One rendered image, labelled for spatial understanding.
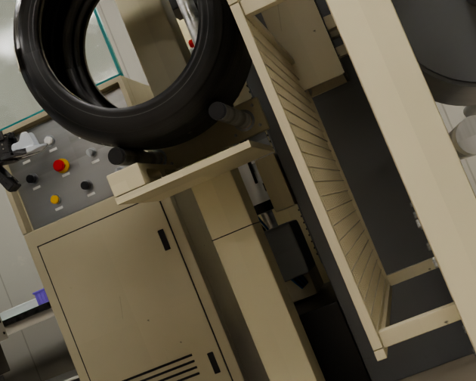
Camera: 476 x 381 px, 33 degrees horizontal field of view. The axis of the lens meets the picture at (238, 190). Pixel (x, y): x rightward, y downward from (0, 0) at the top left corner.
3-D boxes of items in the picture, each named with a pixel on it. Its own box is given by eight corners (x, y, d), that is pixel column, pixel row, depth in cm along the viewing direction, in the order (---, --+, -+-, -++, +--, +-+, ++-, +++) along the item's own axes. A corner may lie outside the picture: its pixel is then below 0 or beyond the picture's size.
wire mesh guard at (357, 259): (386, 291, 230) (291, 64, 234) (392, 289, 229) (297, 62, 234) (377, 361, 142) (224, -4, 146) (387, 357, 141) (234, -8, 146)
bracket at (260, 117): (147, 182, 240) (135, 152, 241) (270, 128, 233) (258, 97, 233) (144, 182, 237) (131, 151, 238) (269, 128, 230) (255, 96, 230)
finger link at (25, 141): (37, 126, 213) (6, 136, 215) (43, 148, 213) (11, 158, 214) (42, 127, 216) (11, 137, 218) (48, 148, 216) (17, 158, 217)
